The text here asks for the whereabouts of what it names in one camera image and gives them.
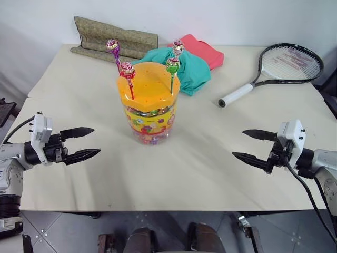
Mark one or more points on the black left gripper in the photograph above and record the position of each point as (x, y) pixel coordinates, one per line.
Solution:
(53, 150)

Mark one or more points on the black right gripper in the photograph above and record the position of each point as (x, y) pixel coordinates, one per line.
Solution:
(279, 155)

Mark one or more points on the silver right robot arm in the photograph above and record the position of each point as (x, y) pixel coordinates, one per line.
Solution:
(319, 168)

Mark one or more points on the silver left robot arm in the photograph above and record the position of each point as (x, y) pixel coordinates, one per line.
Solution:
(10, 163)

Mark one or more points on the yellow lollipop jar orange lid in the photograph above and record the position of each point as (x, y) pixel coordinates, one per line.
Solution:
(148, 102)

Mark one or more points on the red stick lollipop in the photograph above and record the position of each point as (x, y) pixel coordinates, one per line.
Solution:
(128, 75)

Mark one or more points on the purple stick lollipop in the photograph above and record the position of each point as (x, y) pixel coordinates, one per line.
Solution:
(113, 51)

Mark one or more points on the green stick lollipop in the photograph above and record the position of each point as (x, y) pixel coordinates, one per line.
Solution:
(172, 71)

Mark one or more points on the black device at table side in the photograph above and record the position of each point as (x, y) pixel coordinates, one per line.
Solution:
(4, 110)

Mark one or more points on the black tennis racket white grip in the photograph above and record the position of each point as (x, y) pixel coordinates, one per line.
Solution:
(284, 66)

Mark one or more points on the dark chair at table side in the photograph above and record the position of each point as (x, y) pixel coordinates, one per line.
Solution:
(329, 84)

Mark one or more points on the dark wooden block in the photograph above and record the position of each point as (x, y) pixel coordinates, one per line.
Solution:
(106, 243)

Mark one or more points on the teal cloth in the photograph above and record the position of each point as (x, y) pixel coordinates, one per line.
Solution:
(184, 71)

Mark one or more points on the dark rounded right foot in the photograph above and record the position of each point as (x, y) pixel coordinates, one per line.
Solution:
(206, 238)

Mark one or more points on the dark rounded foot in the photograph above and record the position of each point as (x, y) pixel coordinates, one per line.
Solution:
(139, 240)
(206, 238)

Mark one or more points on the coral red cloth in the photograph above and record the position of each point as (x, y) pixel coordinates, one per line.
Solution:
(205, 51)

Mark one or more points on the olive patterned cloth mat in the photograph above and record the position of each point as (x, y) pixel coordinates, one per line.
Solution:
(116, 39)

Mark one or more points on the dark rounded left foot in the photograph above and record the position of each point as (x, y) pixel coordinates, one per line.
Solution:
(139, 240)

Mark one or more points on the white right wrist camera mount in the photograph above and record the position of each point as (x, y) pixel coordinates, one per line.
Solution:
(292, 139)

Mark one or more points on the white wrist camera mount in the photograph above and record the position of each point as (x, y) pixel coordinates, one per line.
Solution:
(40, 134)
(292, 139)

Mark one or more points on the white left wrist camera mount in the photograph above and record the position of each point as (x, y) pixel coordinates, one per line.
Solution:
(40, 134)

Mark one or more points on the metal table leg bracket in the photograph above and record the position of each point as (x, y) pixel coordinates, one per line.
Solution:
(250, 232)

